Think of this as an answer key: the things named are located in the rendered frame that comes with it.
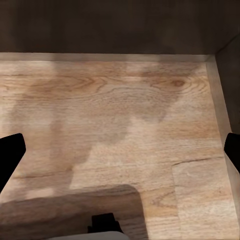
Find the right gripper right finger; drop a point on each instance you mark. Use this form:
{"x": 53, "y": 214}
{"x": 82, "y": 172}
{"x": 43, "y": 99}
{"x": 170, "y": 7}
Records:
{"x": 232, "y": 149}

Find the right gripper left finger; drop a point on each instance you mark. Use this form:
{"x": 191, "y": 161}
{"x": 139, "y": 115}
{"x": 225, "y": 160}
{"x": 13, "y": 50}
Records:
{"x": 12, "y": 149}

